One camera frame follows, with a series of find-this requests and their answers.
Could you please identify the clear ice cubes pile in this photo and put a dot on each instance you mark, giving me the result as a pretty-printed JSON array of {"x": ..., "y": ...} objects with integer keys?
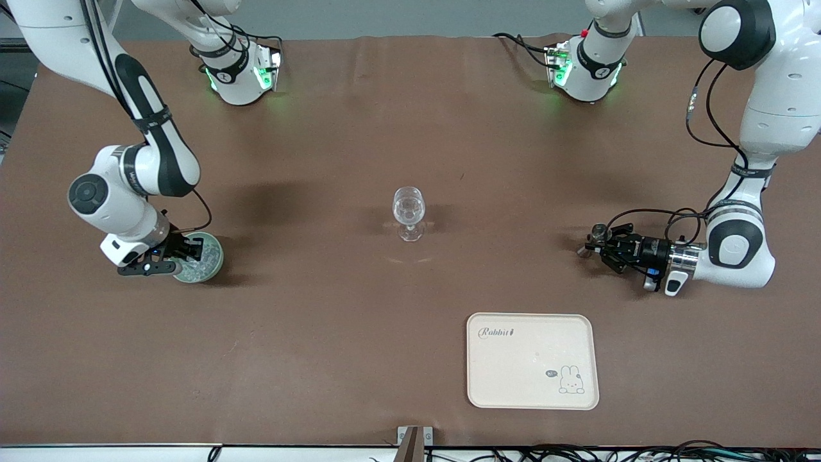
[{"x": 206, "y": 263}]

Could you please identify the silver metal bracket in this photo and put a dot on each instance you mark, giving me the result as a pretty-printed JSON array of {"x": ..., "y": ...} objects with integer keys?
[{"x": 403, "y": 436}]

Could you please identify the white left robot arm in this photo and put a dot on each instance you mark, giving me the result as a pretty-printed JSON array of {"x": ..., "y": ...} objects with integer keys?
[{"x": 789, "y": 96}]

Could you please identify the brown post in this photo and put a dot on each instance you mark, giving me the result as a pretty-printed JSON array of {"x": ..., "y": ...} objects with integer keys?
[{"x": 412, "y": 449}]

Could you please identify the pale green ceramic bowl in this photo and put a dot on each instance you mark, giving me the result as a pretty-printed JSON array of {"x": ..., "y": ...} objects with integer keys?
[{"x": 215, "y": 266}]

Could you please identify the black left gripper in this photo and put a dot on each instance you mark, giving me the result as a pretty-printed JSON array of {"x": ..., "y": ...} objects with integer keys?
[{"x": 649, "y": 248}]

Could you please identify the brown table cover mat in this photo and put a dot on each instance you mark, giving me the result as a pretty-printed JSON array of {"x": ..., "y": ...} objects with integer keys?
[{"x": 321, "y": 353}]

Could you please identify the clear wine glass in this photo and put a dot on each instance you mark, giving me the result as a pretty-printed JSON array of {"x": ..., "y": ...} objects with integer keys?
[{"x": 408, "y": 208}]

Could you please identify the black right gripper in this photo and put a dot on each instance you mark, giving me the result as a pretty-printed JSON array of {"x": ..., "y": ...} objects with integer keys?
[{"x": 177, "y": 246}]

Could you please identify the beige rabbit print tray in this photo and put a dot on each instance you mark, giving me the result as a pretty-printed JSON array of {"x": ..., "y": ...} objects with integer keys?
[{"x": 532, "y": 359}]

